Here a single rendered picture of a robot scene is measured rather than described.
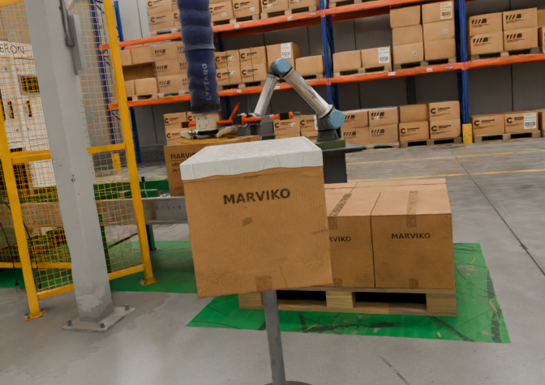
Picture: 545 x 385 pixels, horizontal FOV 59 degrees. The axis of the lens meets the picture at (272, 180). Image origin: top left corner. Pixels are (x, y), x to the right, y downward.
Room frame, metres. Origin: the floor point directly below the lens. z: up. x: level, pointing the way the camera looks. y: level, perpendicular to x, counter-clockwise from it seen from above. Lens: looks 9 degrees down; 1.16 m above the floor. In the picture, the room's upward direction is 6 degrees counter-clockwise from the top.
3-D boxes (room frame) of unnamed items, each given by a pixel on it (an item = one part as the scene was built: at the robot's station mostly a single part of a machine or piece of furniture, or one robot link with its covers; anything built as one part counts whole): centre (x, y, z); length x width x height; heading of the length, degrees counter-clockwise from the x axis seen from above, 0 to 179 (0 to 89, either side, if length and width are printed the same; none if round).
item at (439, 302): (2.96, -0.46, 0.07); 1.20 x 1.00 x 0.14; 71
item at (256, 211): (1.64, 0.05, 0.82); 0.60 x 0.40 x 0.40; 0
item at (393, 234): (2.96, -0.46, 0.34); 1.20 x 1.00 x 0.40; 71
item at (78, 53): (2.84, 1.09, 1.62); 0.20 x 0.05 x 0.30; 71
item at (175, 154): (3.58, 0.41, 0.75); 0.60 x 0.40 x 0.40; 68
